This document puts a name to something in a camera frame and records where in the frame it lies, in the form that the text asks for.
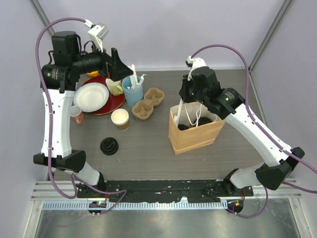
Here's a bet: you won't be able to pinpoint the white slotted cable duct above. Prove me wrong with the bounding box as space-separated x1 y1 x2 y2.
42 199 227 211

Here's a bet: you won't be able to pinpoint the white plate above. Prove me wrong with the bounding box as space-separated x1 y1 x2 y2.
73 82 109 112

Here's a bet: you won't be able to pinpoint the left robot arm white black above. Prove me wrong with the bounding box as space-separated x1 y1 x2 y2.
33 30 132 198

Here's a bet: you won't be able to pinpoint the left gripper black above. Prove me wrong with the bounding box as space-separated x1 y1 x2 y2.
72 40 133 81

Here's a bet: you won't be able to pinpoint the aluminium rail frame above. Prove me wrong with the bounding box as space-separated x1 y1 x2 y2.
31 181 302 201

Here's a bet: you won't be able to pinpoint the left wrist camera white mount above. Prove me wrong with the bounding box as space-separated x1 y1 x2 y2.
84 19 109 53

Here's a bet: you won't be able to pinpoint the brown paper bag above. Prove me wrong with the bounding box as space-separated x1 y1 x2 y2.
168 102 225 155

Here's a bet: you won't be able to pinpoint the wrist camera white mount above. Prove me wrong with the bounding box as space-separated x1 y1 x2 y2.
84 19 109 53
185 56 207 81

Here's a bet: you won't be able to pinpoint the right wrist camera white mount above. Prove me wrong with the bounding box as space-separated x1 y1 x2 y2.
185 56 207 81

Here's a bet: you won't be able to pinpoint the white straw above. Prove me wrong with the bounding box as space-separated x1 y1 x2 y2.
174 99 183 119
173 116 179 125

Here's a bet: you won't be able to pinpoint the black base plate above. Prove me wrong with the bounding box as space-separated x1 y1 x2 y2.
76 178 256 203

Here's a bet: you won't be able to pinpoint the white wrapped straws bundle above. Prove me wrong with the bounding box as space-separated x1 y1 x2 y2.
127 64 146 90

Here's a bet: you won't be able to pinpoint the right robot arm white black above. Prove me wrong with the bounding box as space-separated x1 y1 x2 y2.
179 66 305 196

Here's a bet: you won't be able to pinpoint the cardboard cup carrier front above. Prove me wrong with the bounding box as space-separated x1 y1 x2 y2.
132 87 164 120

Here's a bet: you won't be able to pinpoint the brown paper cups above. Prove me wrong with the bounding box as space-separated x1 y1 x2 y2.
111 109 129 130

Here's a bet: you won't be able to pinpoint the red round tray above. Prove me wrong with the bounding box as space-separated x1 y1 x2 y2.
82 75 125 115

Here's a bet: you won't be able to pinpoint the pale yellow mug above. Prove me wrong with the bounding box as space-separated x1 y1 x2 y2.
106 78 123 96

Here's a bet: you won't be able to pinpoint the small white pink cup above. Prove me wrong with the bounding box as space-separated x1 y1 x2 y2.
70 106 84 124

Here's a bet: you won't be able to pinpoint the lidded brown paper cup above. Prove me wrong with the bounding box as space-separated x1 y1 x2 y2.
177 124 189 131

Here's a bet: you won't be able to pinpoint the blue cup holder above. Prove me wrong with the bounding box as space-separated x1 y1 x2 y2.
122 76 144 107

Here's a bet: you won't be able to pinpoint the black lid stack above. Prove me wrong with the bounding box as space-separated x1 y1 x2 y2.
100 137 119 156

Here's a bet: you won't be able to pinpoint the orange bowl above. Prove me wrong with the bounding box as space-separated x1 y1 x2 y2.
86 71 99 77

